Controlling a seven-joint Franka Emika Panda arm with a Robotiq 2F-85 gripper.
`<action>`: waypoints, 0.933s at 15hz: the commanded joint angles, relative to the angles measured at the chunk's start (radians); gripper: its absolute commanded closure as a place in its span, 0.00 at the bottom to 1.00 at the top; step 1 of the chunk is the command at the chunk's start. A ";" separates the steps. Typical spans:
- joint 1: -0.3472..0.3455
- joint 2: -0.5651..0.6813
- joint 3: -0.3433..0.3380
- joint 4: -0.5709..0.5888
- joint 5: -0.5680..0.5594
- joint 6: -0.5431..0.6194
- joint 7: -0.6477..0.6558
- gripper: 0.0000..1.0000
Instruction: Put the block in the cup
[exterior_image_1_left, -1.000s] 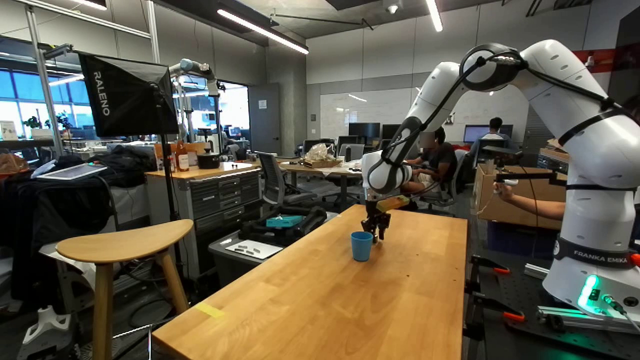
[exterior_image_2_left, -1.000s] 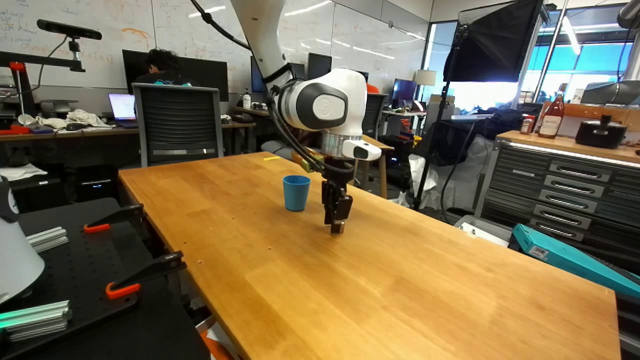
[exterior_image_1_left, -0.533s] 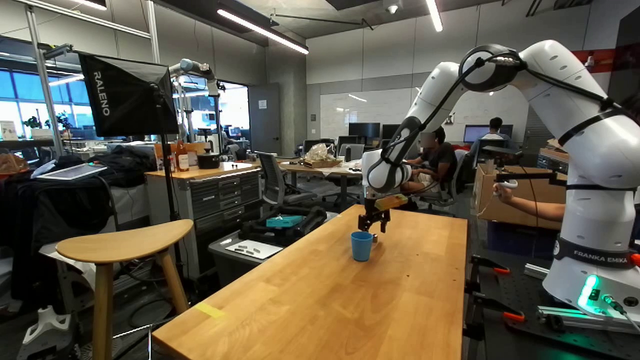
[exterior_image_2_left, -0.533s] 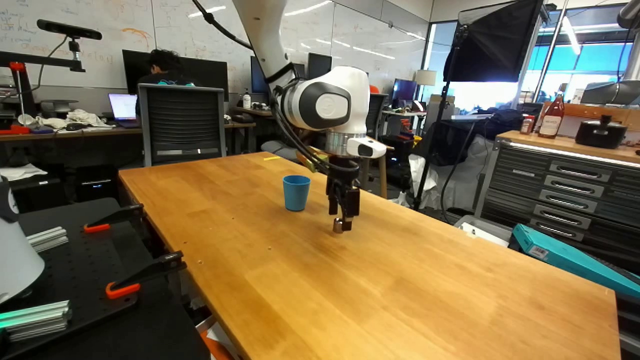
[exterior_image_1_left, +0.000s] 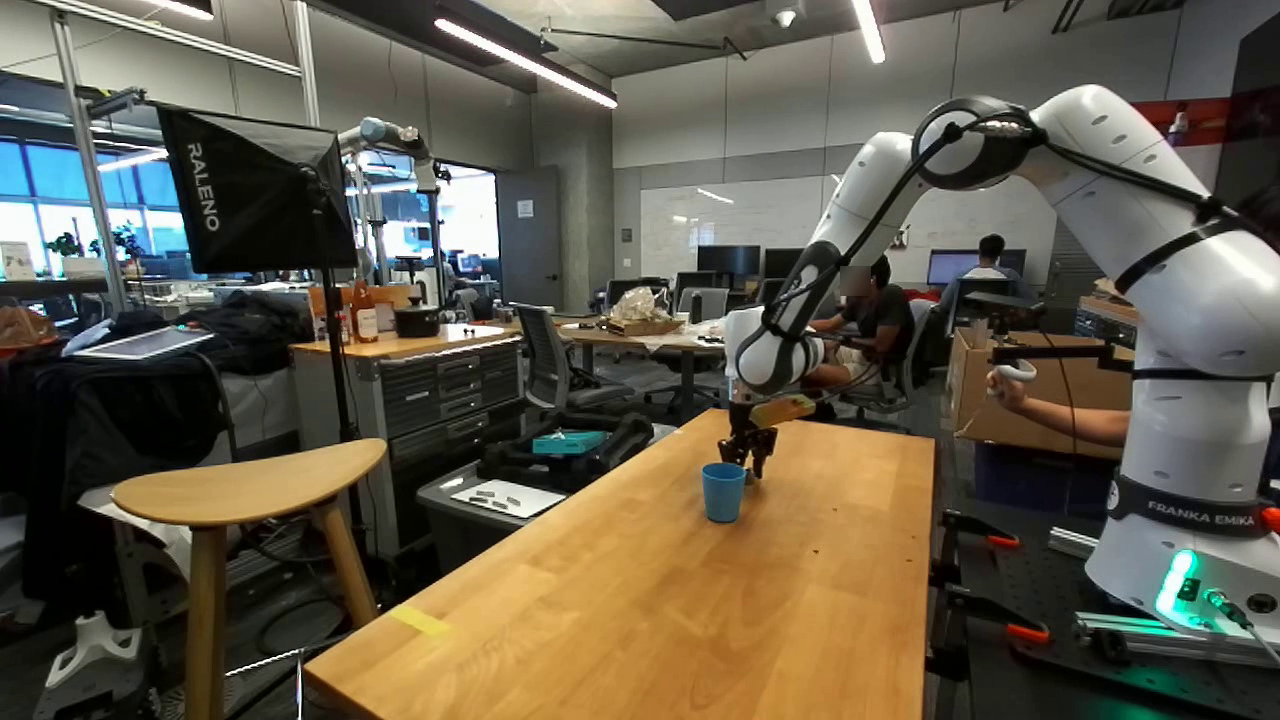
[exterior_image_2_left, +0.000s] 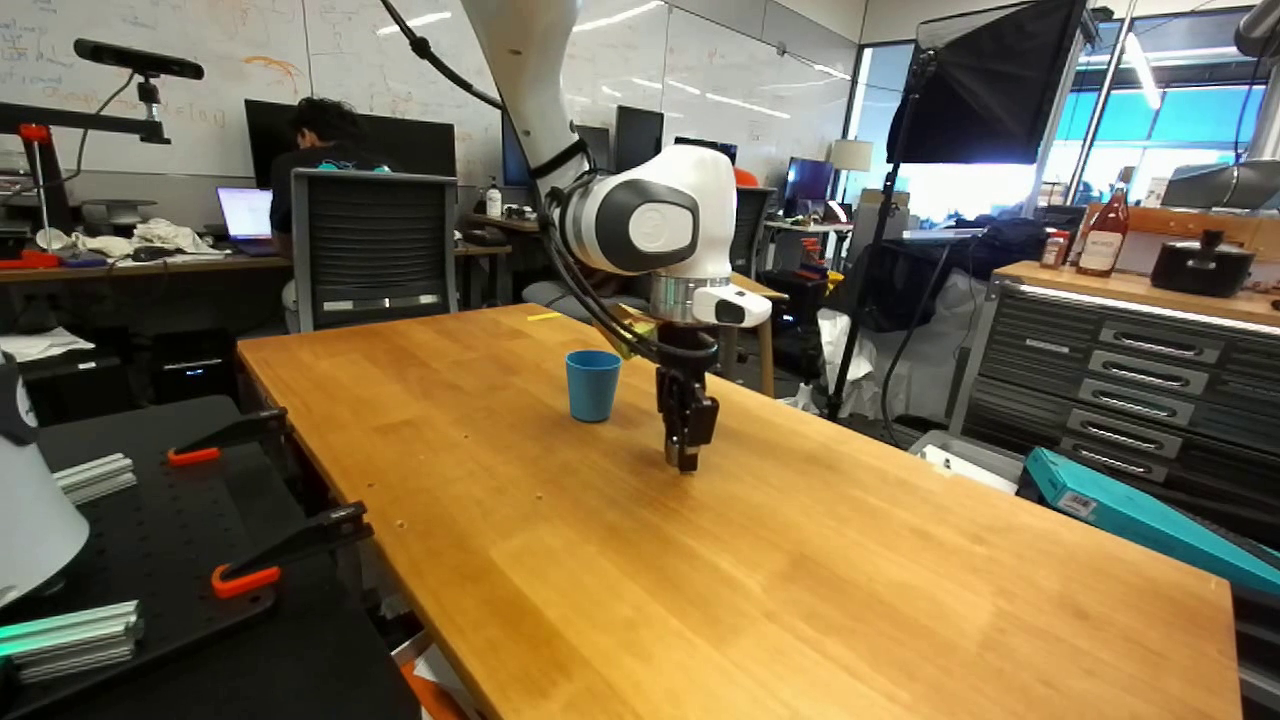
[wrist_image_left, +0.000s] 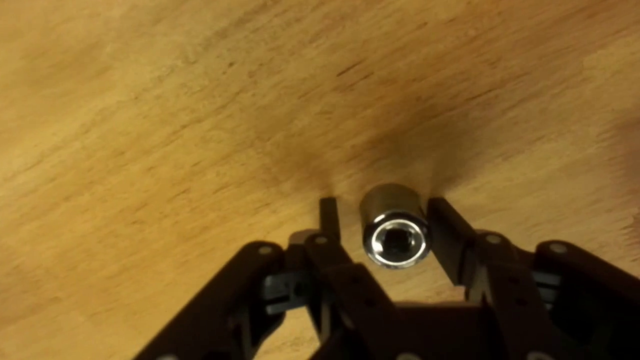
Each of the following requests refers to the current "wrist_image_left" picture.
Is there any silver metal cylinder block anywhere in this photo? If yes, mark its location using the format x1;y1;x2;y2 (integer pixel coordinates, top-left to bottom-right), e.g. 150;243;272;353
359;183;433;270

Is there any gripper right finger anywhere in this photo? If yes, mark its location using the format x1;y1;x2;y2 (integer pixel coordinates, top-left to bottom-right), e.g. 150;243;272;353
426;196;640;360

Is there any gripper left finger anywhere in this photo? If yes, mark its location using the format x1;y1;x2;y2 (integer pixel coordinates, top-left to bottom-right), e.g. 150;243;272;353
132;197;401;360

